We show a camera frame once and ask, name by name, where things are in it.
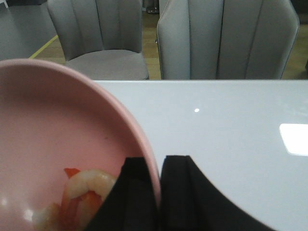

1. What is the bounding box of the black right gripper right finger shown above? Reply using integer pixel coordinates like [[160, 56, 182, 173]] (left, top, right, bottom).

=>
[[160, 155, 271, 231]]

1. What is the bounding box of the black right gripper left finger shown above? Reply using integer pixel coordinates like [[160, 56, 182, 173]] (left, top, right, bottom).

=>
[[85, 157, 158, 231]]

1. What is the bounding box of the orange cooked shrimp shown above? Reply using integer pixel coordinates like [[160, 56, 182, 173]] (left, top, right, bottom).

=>
[[32, 168, 117, 231]]

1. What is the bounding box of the pink plastic bowl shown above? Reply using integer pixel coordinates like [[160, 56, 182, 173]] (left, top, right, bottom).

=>
[[0, 59, 160, 231]]

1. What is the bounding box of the right grey upholstered chair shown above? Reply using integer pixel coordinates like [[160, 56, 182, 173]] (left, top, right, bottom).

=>
[[157, 0, 299, 80]]

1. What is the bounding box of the grey upholstered chair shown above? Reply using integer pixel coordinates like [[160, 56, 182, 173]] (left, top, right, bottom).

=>
[[47, 0, 149, 80], [157, 0, 299, 80]]

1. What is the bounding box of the left grey upholstered chair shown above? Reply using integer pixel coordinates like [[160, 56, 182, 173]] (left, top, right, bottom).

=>
[[47, 0, 149, 80]]

